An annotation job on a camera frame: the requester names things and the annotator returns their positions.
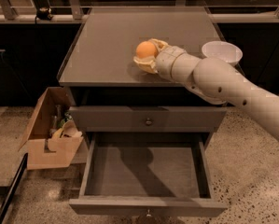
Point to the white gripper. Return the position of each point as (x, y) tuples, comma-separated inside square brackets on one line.
[(167, 62)]

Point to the orange fruit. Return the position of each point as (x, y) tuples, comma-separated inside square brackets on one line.
[(146, 49)]

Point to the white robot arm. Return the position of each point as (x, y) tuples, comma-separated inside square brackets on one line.
[(213, 77)]

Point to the round top drawer knob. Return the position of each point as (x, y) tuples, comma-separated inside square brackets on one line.
[(148, 122)]

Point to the round drawer knob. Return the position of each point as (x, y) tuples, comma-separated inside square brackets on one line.
[(148, 122), (148, 213)]

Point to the closed top drawer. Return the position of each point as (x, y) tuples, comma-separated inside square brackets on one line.
[(166, 119)]

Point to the grey drawer cabinet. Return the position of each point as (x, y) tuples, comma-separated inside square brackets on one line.
[(99, 68)]

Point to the open middle drawer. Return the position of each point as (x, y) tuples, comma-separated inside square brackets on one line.
[(128, 173)]

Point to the round middle drawer knob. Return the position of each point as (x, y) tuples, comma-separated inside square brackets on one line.
[(148, 213)]

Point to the white ceramic bowl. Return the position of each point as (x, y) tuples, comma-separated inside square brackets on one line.
[(222, 50)]

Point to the items inside cardboard box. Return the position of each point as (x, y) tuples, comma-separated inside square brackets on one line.
[(62, 124)]

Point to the small black device on ledge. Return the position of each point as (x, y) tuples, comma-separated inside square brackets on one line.
[(44, 13)]

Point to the open cardboard box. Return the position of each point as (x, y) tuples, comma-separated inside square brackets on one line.
[(43, 151)]

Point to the black bar on floor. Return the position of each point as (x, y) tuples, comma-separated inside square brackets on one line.
[(13, 187)]

